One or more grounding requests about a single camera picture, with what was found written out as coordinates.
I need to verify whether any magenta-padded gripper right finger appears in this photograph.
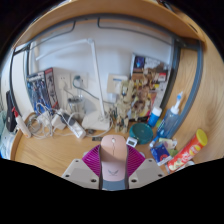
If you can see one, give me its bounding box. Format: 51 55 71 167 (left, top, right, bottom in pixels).
125 143 167 190

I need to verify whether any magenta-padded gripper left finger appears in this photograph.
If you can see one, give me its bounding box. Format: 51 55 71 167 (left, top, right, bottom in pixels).
61 143 102 190

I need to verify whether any pink computer mouse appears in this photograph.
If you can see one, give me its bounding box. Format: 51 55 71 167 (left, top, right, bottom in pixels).
99 134 129 183

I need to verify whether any blue tissue pack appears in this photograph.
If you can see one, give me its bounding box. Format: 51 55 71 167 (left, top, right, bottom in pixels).
149 141 173 167

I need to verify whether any small white desk clock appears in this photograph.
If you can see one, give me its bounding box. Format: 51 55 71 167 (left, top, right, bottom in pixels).
125 136 139 148

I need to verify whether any teal round bowl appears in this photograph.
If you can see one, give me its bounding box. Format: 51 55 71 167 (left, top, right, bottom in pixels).
129 122 155 145

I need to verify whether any white power strip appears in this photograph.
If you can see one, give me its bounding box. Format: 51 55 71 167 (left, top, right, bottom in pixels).
61 113 87 139

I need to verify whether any red chip can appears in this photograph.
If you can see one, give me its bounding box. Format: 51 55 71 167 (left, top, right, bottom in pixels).
166 128 209 173

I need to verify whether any white charger block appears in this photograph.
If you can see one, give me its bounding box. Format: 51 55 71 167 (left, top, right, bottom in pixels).
51 113 68 131
34 111 51 129

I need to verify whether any white desk lamp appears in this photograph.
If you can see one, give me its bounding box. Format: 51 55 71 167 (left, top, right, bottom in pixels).
34 38 113 132

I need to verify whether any small blue white-capped container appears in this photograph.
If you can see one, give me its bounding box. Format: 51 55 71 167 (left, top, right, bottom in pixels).
147 105 163 128

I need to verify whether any blue spray bottle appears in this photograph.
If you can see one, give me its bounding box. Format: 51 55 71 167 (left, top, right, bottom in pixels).
156 91 184 139

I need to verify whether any wooden robot figure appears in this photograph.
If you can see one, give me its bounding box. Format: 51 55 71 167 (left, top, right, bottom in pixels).
111 74 158 134

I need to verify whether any light blue bed blanket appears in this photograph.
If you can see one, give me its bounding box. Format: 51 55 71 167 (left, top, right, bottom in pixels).
0 129 16 160

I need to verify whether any blue model kit box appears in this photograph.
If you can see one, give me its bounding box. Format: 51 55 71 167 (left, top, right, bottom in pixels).
25 67 60 114

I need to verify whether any printed model box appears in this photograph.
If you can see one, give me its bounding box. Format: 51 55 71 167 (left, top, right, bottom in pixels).
130 54 171 111

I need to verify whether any white cable bundle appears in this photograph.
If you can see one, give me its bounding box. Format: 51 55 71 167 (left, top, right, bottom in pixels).
26 103 54 139

